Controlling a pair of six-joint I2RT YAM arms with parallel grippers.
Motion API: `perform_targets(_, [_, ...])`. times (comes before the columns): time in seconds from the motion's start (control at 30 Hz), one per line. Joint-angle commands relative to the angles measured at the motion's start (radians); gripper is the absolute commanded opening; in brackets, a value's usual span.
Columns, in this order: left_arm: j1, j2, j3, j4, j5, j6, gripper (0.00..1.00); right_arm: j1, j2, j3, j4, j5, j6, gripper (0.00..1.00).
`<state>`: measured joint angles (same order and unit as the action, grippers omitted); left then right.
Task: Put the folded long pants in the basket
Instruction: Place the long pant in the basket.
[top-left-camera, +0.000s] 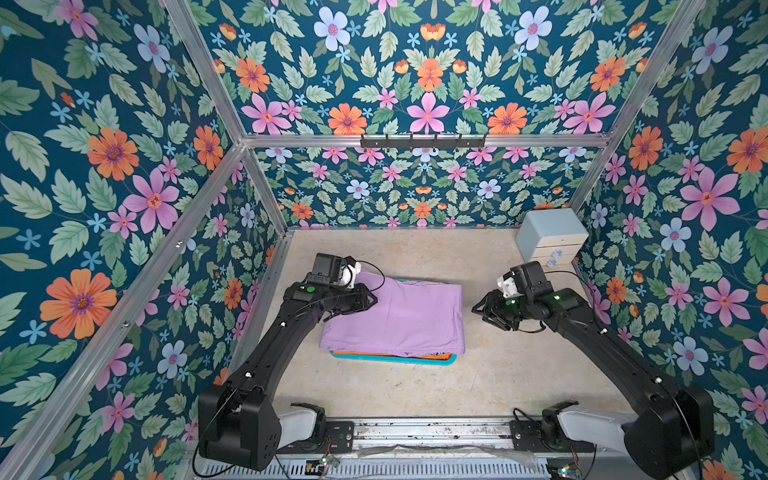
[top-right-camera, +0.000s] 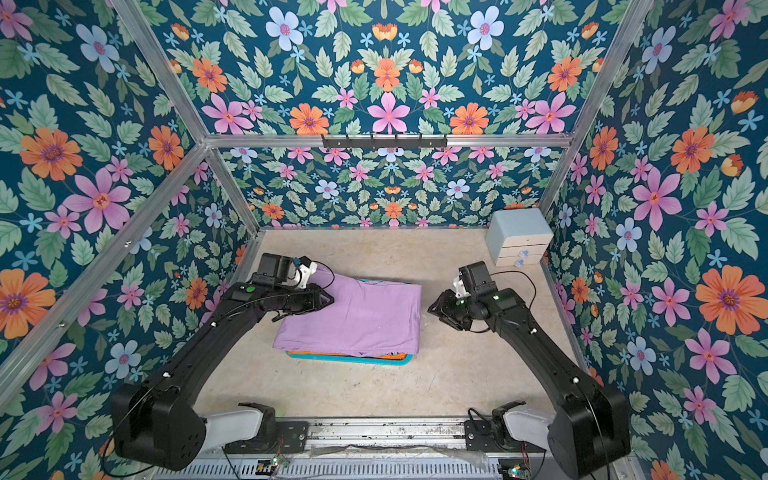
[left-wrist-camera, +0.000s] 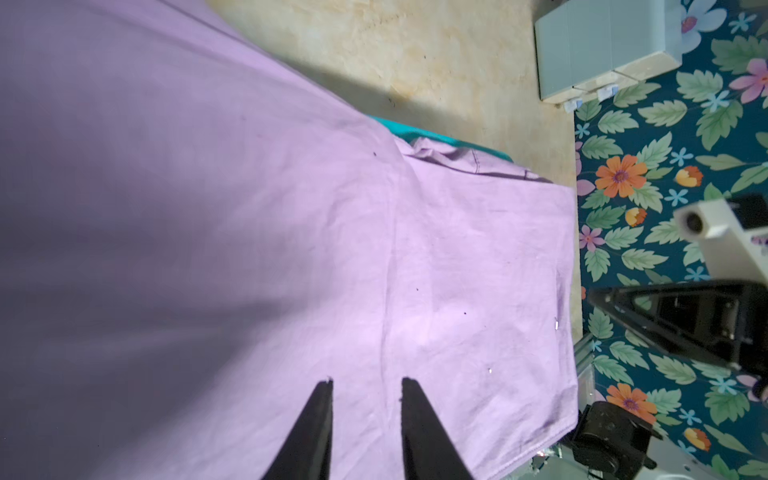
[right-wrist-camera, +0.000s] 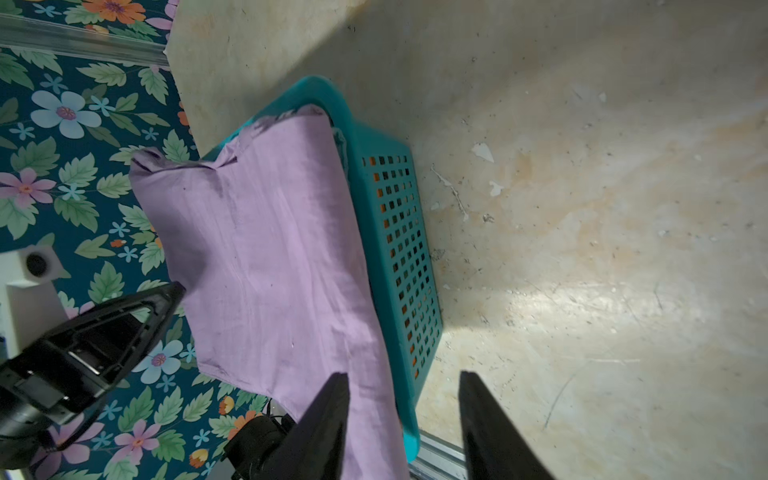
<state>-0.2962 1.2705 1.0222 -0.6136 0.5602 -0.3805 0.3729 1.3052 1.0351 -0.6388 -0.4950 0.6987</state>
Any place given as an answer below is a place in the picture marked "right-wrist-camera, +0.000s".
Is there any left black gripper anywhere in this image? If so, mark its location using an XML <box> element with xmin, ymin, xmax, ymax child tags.
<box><xmin>1</xmin><ymin>282</ymin><xmax>186</xmax><ymax>468</ymax></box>

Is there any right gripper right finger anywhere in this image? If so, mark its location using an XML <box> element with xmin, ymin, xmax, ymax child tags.
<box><xmin>458</xmin><ymin>371</ymin><xmax>554</xmax><ymax>480</ymax></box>

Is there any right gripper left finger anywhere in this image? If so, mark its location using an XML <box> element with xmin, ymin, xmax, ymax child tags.
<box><xmin>224</xmin><ymin>373</ymin><xmax>350</xmax><ymax>480</ymax></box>

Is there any purple cloth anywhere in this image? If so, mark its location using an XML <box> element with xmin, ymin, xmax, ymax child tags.
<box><xmin>129</xmin><ymin>105</ymin><xmax>409</xmax><ymax>479</ymax></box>

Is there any teal plastic basket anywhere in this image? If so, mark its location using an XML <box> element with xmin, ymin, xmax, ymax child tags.
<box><xmin>186</xmin><ymin>77</ymin><xmax>441</xmax><ymax>478</ymax></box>

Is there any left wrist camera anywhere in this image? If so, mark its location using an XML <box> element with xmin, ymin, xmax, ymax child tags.
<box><xmin>1</xmin><ymin>245</ymin><xmax>68</xmax><ymax>360</ymax></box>

